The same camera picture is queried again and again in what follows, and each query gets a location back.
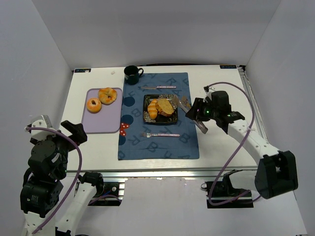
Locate black floral square plate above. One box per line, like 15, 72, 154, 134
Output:
143, 94, 178, 125

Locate brown bread slice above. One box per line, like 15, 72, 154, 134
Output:
156, 99, 174, 117

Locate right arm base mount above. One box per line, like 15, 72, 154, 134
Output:
200, 181, 254, 209

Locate blue letter-print placemat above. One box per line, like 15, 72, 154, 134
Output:
118, 72, 199, 160

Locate left corner label sticker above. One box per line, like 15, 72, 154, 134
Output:
74, 68, 91, 73

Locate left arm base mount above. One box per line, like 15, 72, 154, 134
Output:
74, 172, 122, 207

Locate metal tongs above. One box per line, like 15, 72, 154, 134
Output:
171, 95, 208, 134

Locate pink-handled fork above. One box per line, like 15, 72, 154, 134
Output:
140, 132, 180, 138

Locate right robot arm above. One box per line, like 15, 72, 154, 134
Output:
186, 91, 298, 199

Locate dark blue mug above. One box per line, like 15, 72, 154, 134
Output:
124, 65, 144, 85

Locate pink-handled table knife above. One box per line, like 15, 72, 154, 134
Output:
138, 86, 176, 89

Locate round glazed donut bread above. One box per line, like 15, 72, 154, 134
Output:
86, 98, 102, 113

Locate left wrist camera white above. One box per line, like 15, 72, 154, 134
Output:
25, 115, 54, 141

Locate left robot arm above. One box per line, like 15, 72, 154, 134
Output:
20, 116, 104, 236

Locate twisted bagel bread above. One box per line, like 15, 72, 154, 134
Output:
98, 88, 117, 105

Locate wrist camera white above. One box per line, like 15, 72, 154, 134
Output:
25, 115, 54, 141
203, 86, 215, 103

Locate corner label sticker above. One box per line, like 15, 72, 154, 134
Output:
74, 68, 91, 73
220, 64, 237, 69

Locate lavender plastic tray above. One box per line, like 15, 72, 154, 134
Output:
81, 88, 123, 134

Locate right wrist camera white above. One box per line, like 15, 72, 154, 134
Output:
203, 86, 215, 103

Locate right corner label sticker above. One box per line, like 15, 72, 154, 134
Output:
220, 64, 237, 69

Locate striped croissant bread roll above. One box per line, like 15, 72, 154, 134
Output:
147, 99, 158, 119

